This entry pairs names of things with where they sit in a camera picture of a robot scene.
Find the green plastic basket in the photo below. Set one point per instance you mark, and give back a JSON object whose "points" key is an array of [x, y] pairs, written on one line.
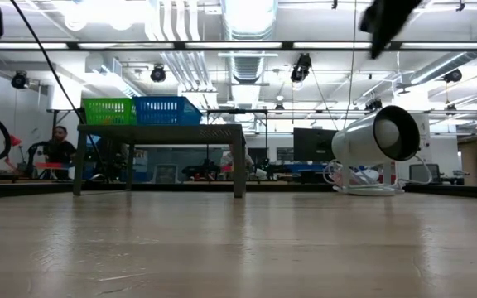
{"points": [[108, 111]]}

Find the black monitor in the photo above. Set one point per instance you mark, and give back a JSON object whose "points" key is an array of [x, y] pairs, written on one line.
{"points": [[313, 145]]}

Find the grey monitor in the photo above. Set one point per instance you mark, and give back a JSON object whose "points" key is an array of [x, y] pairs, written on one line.
{"points": [[424, 170]]}

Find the grey perforated metal shelf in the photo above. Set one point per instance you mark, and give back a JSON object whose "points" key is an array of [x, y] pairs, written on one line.
{"points": [[160, 133]]}

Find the pink desk lamp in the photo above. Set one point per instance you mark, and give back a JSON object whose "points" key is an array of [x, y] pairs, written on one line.
{"points": [[15, 140]]}

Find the black ceiling light rail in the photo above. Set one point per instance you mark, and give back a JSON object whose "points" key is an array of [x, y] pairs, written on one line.
{"points": [[176, 45]]}

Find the grey office chair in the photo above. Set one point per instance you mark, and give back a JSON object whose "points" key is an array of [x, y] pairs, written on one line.
{"points": [[166, 174]]}

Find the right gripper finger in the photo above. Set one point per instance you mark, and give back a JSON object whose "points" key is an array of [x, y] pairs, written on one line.
{"points": [[379, 43]]}

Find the black ceiling spotlight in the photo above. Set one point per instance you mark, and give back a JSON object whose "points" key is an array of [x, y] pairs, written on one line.
{"points": [[19, 79], [373, 104], [453, 75], [279, 107], [157, 73], [302, 66]]}

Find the black aluminium table frame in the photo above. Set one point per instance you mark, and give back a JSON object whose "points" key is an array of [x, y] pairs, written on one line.
{"points": [[470, 191]]}

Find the blue plastic basket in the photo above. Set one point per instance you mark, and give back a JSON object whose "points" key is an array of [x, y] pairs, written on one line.
{"points": [[164, 111]]}

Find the white spot lamp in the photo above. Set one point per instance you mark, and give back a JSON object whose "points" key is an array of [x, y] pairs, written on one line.
{"points": [[358, 136]]}

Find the person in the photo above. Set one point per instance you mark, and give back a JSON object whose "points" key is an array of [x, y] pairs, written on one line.
{"points": [[58, 150]]}

